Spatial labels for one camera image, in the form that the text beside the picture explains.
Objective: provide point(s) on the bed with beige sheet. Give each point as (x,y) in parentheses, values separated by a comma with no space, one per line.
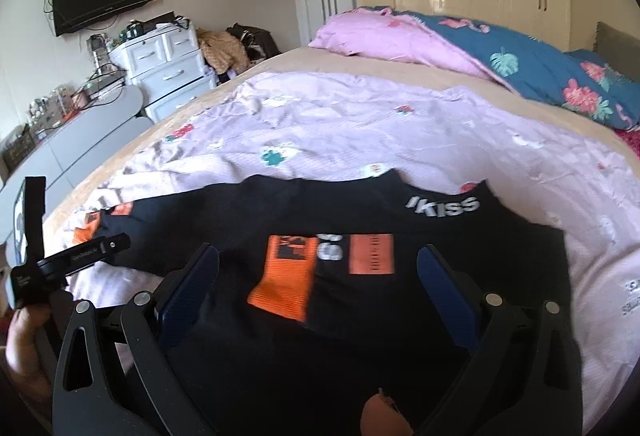
(280,61)

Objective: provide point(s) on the white drawer cabinet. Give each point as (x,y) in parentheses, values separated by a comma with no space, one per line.
(165,71)

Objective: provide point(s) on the person's left hand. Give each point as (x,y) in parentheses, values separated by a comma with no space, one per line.
(25,351)

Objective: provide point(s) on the blue and pink floral quilt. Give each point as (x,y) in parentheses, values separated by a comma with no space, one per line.
(525,61)

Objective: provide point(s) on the pink strawberry print blanket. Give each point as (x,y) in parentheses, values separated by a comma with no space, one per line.
(350,131)

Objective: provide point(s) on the red patterned pillow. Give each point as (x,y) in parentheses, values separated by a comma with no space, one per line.
(631,137)

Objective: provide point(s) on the grey low cabinet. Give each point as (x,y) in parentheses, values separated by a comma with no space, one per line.
(75,141)

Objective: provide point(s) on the yellow brown clothes pile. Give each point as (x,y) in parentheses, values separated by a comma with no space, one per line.
(222,51)

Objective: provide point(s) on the clutter of small desk items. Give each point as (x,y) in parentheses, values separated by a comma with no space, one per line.
(50,108)

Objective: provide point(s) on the grey upholstered headboard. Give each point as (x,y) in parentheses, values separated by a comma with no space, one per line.
(620,41)

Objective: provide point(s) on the person's right hand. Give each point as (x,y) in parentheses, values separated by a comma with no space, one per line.
(387,416)

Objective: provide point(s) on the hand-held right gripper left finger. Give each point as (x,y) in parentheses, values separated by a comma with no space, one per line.
(190,296)

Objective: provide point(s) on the black bag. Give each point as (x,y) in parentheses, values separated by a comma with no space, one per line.
(257,41)

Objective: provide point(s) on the black garment with orange patches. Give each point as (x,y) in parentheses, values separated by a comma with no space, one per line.
(300,216)

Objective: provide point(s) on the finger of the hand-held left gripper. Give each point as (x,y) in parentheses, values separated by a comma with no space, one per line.
(97,252)
(35,201)

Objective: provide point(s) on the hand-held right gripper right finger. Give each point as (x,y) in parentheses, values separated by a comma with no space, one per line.
(442,296)

